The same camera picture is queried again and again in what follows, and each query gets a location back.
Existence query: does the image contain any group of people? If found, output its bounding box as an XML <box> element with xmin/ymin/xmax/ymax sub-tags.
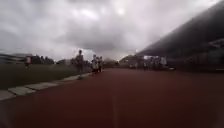
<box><xmin>129</xmin><ymin>55</ymin><xmax>168</xmax><ymax>71</ymax></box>
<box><xmin>90</xmin><ymin>54</ymin><xmax>105</xmax><ymax>74</ymax></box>

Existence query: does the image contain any person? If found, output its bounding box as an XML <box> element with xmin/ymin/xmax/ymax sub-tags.
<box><xmin>75</xmin><ymin>49</ymin><xmax>85</xmax><ymax>76</ymax></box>

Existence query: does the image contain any red running track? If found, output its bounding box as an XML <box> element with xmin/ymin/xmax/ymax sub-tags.
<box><xmin>0</xmin><ymin>68</ymin><xmax>224</xmax><ymax>128</ymax></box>

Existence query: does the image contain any row of trees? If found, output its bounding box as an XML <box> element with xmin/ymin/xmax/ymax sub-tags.
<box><xmin>19</xmin><ymin>54</ymin><xmax>73</xmax><ymax>66</ymax></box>

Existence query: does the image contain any grass field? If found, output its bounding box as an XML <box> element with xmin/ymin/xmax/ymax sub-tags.
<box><xmin>0</xmin><ymin>63</ymin><xmax>84</xmax><ymax>90</ymax></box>

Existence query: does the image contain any grandstand with slanted roof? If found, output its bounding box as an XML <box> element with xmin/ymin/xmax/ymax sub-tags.
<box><xmin>119</xmin><ymin>0</ymin><xmax>224</xmax><ymax>72</ymax></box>

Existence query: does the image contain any pale kerb strip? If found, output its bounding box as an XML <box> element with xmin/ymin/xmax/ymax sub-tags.
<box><xmin>0</xmin><ymin>71</ymin><xmax>93</xmax><ymax>102</ymax></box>

